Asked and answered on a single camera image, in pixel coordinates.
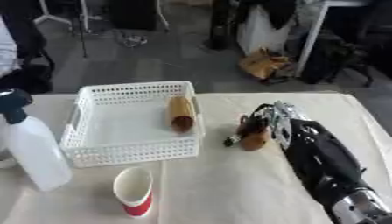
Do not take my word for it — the white plastic perforated basket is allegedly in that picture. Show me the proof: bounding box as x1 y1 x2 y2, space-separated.
58 80 207 168

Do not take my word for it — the person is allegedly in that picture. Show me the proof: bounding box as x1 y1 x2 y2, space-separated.
0 12 57 95

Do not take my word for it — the tan bag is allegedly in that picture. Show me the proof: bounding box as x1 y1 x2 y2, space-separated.
237 47 296 81

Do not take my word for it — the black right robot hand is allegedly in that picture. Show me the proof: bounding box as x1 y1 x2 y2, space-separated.
221 102 277 148

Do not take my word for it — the white bag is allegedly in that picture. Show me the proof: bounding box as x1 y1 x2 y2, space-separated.
235 3 299 57

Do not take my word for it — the red and white paper cup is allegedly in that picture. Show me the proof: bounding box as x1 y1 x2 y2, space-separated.
111 166 155 218

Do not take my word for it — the white table leg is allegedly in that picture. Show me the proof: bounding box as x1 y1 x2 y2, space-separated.
294 0 374 77

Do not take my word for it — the black box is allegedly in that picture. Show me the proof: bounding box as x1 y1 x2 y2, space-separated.
107 0 158 31

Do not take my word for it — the cable bundle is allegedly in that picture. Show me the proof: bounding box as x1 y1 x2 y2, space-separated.
117 32 151 48

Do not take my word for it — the white stand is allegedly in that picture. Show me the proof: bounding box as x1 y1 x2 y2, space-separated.
31 0 104 33

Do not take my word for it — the white spray bottle dark nozzle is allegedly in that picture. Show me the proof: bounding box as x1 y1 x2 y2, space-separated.
0 88 75 193

